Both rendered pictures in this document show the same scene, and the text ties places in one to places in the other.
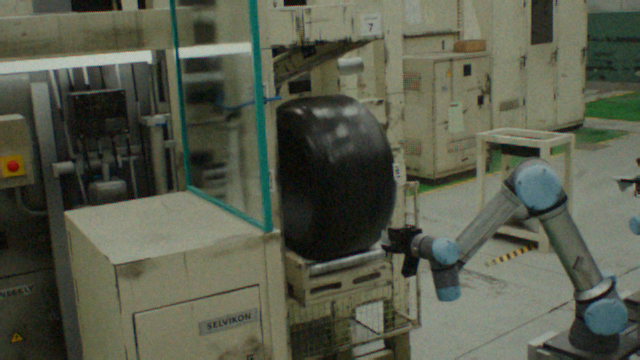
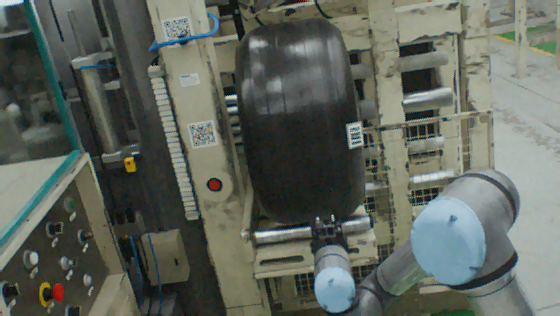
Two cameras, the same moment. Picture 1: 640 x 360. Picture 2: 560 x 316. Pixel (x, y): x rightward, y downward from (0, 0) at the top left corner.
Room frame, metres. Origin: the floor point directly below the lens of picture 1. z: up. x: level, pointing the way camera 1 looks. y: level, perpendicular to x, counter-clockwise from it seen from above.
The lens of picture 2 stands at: (1.28, -0.83, 1.75)
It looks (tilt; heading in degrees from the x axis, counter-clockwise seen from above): 22 degrees down; 33
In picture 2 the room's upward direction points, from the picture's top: 10 degrees counter-clockwise
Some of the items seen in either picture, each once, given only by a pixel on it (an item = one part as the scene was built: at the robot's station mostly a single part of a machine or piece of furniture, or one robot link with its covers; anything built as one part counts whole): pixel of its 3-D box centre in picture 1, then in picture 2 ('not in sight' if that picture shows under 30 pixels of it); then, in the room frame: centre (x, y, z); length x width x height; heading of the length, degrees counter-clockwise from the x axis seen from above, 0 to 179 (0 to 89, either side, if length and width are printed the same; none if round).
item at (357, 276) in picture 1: (343, 279); (313, 248); (2.51, -0.10, 0.84); 0.36 x 0.09 x 0.06; 118
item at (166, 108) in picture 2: not in sight; (177, 144); (2.43, 0.24, 1.19); 0.05 x 0.04 x 0.48; 28
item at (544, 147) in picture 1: (524, 187); not in sight; (5.34, -1.57, 0.40); 0.60 x 0.35 x 0.80; 38
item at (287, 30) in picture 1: (302, 26); not in sight; (2.96, 0.00, 1.71); 0.61 x 0.25 x 0.15; 118
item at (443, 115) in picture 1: (443, 115); not in sight; (7.57, -1.39, 0.62); 0.91 x 0.58 x 1.25; 128
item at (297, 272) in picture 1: (279, 261); (252, 214); (2.55, 0.12, 0.90); 0.40 x 0.03 x 0.10; 28
